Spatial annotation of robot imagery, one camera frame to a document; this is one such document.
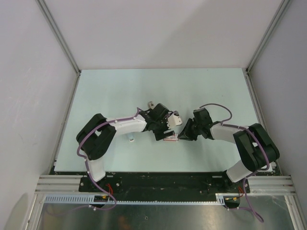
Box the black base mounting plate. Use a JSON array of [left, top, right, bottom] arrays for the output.
[[54, 172, 250, 195]]

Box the beige black stapler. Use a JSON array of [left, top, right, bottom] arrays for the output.
[[148, 101, 155, 109]]

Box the grey slotted cable duct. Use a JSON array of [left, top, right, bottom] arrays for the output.
[[44, 193, 227, 205]]

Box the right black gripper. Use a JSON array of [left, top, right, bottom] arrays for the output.
[[177, 118, 202, 141]]

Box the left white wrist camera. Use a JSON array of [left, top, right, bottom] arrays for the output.
[[166, 111, 183, 129]]

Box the aluminium frame rail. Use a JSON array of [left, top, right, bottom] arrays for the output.
[[35, 175, 83, 193]]

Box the red white staple box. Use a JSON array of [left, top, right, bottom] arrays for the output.
[[163, 134, 178, 141]]

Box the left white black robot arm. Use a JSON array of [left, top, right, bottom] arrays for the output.
[[76, 103, 182, 192]]

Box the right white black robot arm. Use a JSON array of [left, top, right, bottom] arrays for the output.
[[178, 108, 280, 192]]

